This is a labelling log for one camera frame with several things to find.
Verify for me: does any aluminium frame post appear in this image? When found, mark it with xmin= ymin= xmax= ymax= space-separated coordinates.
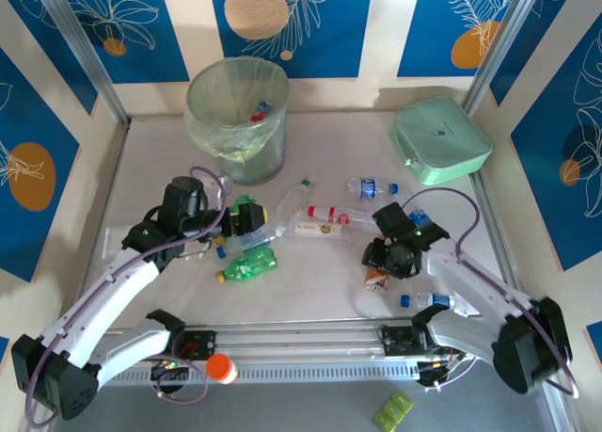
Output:
xmin=33 ymin=0 xmax=132 ymax=126
xmin=462 ymin=0 xmax=552 ymax=114
xmin=539 ymin=379 xmax=580 ymax=432

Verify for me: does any mint green lidded container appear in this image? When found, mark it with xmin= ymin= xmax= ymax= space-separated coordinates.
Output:
xmin=389 ymin=96 xmax=494 ymax=187

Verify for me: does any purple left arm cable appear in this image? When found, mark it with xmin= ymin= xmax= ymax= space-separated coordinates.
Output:
xmin=24 ymin=166 xmax=230 ymax=428

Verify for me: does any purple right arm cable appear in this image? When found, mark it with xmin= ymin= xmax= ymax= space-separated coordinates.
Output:
xmin=403 ymin=186 xmax=579 ymax=399

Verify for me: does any grey slotted cable duct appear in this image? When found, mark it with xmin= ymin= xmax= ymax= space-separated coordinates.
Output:
xmin=55 ymin=363 xmax=424 ymax=387

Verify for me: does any small green plastic box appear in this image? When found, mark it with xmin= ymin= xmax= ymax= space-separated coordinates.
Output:
xmin=373 ymin=408 xmax=399 ymax=432
xmin=388 ymin=391 xmax=415 ymax=412
xmin=381 ymin=400 xmax=406 ymax=422

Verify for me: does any clear bottle light blue label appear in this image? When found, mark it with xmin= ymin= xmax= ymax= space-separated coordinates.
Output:
xmin=214 ymin=224 xmax=287 ymax=259

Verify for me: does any aluminium side rail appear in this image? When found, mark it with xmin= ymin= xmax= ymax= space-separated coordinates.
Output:
xmin=68 ymin=120 xmax=132 ymax=329
xmin=468 ymin=171 xmax=516 ymax=292

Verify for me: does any clear plastic bag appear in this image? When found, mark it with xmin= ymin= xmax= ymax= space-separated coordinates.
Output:
xmin=103 ymin=224 xmax=142 ymax=254

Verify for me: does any clear bottle white label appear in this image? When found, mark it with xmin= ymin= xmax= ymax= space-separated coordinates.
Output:
xmin=281 ymin=218 xmax=352 ymax=243

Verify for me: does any small bottle orange cap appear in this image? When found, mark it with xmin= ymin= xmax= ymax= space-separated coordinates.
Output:
xmin=205 ymin=353 xmax=239 ymax=385

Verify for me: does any green plastic bottle yellow cap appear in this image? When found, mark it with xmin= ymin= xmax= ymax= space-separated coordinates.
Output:
xmin=214 ymin=248 xmax=279 ymax=285
xmin=212 ymin=194 xmax=255 ymax=245

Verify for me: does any base connector wiring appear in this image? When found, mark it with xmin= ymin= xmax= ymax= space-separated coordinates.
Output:
xmin=416 ymin=351 xmax=476 ymax=394
xmin=149 ymin=356 xmax=192 ymax=382

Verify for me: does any brown drink bottle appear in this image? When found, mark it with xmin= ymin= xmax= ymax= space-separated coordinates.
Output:
xmin=365 ymin=266 xmax=391 ymax=293

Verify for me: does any clear bottle dark blue label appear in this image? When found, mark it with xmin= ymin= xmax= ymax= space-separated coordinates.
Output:
xmin=399 ymin=290 xmax=460 ymax=313
xmin=346 ymin=177 xmax=401 ymax=200

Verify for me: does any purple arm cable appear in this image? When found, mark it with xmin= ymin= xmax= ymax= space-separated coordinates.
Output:
xmin=403 ymin=186 xmax=579 ymax=399
xmin=24 ymin=166 xmax=230 ymax=428

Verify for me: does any clear plastic waste bin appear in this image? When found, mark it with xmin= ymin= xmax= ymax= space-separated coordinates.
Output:
xmin=184 ymin=56 xmax=291 ymax=166
xmin=185 ymin=56 xmax=291 ymax=187

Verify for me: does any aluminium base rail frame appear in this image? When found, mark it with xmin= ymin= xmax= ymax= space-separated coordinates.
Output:
xmin=40 ymin=314 xmax=509 ymax=373

